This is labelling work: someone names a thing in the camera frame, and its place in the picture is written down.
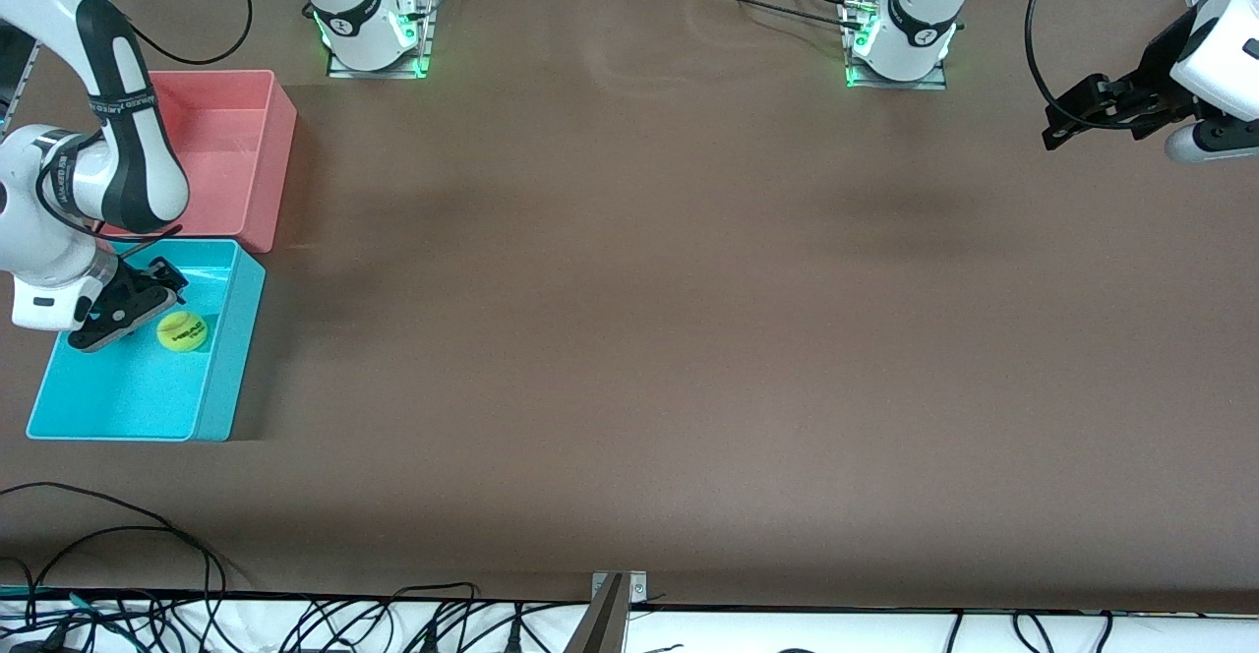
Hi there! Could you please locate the small metal table bracket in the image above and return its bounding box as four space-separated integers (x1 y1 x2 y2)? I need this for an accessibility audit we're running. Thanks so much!
590 570 648 607

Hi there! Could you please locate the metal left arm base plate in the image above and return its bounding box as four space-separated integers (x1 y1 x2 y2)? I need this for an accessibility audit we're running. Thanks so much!
844 0 949 91

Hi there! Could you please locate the dark grey metal bar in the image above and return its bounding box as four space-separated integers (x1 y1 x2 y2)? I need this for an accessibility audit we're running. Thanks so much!
563 574 630 653

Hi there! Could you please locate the long black table cable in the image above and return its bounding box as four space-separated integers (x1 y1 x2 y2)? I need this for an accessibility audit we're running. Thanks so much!
0 481 229 624

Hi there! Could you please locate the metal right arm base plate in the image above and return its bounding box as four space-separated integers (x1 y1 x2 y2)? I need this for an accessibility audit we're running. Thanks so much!
327 0 436 80

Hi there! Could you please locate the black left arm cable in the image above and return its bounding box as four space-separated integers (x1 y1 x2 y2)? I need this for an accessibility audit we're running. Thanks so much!
1025 0 1124 130

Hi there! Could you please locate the blue plastic bin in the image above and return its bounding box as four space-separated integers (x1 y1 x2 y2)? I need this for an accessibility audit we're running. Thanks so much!
26 237 267 443

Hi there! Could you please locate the black arm base cable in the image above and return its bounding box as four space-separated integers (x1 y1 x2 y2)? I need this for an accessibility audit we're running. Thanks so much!
689 0 867 32

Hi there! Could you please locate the pink plastic bin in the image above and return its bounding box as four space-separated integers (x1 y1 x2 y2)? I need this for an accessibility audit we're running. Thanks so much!
93 69 298 254

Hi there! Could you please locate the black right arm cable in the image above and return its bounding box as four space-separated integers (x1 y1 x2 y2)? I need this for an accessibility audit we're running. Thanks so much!
37 0 254 263

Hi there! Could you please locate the thin teal cable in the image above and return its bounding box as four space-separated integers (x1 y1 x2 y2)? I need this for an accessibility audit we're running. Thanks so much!
0 584 134 624

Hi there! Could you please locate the yellow tennis ball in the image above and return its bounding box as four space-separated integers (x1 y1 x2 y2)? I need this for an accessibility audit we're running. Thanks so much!
156 311 209 353

